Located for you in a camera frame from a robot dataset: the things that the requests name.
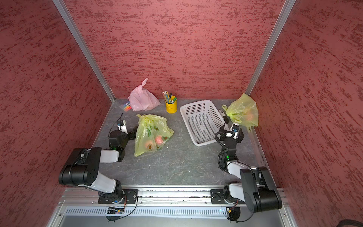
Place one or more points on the pencils in cup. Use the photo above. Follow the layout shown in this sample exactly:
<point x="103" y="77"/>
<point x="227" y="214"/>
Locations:
<point x="169" y="99"/>

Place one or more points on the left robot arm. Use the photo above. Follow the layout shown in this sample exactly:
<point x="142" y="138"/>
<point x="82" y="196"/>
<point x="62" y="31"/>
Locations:
<point x="82" y="168"/>

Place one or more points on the yellow pencil cup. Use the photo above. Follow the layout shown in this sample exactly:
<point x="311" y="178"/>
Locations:
<point x="171" y="107"/>

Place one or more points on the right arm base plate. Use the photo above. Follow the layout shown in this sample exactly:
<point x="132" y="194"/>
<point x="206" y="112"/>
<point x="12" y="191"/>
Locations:
<point x="221" y="196"/>

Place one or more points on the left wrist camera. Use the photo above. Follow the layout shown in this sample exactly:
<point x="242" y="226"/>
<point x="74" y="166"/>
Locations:
<point x="121" y="125"/>

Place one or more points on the peach in basket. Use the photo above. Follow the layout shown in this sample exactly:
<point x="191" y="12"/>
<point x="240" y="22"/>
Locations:
<point x="159" y="140"/>
<point x="150" y="147"/>

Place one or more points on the pink plastic bag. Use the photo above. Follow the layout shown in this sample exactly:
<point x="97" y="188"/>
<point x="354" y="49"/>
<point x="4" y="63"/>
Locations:
<point x="142" y="99"/>

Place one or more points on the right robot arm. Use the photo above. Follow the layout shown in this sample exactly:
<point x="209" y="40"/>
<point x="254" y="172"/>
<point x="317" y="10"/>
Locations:
<point x="256" y="187"/>

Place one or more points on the green avocado print bag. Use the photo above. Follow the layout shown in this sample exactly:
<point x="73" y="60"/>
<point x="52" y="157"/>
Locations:
<point x="150" y="126"/>

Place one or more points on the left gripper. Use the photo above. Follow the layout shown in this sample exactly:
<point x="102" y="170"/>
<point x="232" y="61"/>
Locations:
<point x="132" y="137"/>

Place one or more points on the white plastic basket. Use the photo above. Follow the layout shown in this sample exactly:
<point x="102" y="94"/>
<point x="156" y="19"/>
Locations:
<point x="202" y="120"/>

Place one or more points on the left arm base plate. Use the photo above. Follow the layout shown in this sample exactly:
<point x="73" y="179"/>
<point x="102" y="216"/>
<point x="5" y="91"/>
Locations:
<point x="125" y="196"/>

